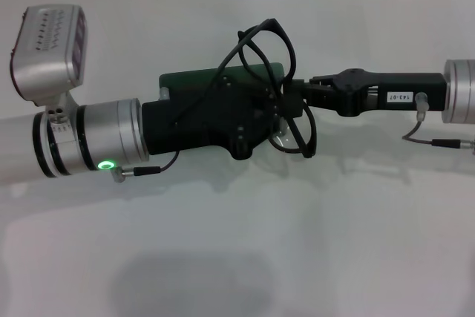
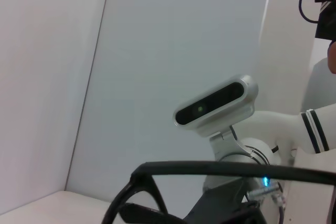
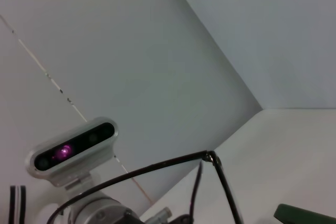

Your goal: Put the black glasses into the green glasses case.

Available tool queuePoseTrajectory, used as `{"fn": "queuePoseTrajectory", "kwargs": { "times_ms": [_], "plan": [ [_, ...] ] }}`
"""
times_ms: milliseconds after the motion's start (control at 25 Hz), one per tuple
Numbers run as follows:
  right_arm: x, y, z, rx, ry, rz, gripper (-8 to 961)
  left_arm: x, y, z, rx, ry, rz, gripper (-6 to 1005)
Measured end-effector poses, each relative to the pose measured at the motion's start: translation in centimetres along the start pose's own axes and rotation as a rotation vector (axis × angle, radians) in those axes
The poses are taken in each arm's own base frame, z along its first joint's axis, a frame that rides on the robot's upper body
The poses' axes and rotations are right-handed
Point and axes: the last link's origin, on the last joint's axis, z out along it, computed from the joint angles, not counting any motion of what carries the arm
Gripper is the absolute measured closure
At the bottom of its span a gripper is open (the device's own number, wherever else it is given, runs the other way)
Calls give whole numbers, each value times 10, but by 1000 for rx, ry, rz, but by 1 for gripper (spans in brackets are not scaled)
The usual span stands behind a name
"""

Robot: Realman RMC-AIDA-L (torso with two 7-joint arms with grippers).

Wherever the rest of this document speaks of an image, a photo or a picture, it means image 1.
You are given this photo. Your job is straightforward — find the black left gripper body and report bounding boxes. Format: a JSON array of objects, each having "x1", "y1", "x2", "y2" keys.
[{"x1": 141, "y1": 75, "x2": 258, "y2": 161}]

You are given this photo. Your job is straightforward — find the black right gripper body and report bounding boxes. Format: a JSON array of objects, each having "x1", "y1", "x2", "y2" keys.
[{"x1": 331, "y1": 68, "x2": 448, "y2": 117}]

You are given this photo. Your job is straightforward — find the green glasses case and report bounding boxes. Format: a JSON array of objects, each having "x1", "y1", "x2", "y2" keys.
[{"x1": 158, "y1": 60, "x2": 286, "y2": 102}]

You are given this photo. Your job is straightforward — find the black glasses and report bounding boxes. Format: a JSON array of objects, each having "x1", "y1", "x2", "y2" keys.
[{"x1": 172, "y1": 18, "x2": 318, "y2": 160}]

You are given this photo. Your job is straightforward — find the grey right gripper cable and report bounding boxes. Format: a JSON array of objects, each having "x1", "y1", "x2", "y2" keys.
[{"x1": 402, "y1": 91, "x2": 475, "y2": 157}]

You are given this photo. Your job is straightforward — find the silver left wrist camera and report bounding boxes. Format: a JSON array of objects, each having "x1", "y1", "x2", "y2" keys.
[{"x1": 7, "y1": 4, "x2": 89, "y2": 134}]

